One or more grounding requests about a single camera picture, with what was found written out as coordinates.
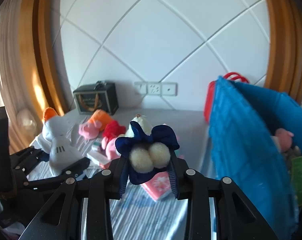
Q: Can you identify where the cream plush toy navy bow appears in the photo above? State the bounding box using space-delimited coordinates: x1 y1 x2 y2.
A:
115 115 180 186

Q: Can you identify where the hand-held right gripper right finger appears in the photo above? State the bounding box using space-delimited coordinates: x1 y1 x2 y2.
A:
166 152 279 240

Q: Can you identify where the black gift box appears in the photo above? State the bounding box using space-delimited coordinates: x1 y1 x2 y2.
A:
73 80 120 116

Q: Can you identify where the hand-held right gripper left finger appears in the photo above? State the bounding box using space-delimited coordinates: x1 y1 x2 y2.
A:
20 155 131 240

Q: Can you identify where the pink pig plush red dress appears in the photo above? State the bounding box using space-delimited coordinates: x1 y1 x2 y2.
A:
101 120 127 161

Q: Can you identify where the red ring handle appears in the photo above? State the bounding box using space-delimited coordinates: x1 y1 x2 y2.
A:
203 72 250 124

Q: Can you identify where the blue plastic crate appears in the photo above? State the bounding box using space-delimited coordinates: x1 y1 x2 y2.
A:
207 76 302 240

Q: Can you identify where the white pink small box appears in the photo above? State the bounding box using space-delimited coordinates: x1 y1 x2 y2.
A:
87 150 109 168

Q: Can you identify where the wooden door frame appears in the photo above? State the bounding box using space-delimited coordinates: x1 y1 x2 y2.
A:
260 0 302 105
20 0 69 117

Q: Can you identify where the grey striped desktop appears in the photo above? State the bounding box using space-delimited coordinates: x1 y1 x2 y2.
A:
26 107 217 240

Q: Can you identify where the white duck plush toy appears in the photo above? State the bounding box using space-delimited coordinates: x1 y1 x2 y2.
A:
37 107 90 176

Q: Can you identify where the clear plastic bag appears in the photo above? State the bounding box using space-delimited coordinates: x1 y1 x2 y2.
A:
17 108 37 131

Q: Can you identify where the pink pig plush orange dress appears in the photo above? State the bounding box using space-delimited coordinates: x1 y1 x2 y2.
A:
78 109 112 139

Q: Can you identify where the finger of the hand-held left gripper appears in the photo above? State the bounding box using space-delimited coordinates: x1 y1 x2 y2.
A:
22 158 90 193
9 147 50 178

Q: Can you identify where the beige curtain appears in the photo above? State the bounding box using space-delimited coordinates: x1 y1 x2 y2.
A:
0 0 25 155

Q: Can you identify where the white wall socket panel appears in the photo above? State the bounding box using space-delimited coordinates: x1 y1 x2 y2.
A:
134 81 178 97

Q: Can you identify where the pink tissue packet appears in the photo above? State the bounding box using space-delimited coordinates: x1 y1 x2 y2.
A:
140 172 177 202

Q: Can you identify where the small pink plush toy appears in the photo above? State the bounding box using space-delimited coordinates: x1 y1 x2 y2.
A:
270 128 295 153

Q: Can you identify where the green packet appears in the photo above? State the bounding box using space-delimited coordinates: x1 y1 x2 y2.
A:
291 156 302 206

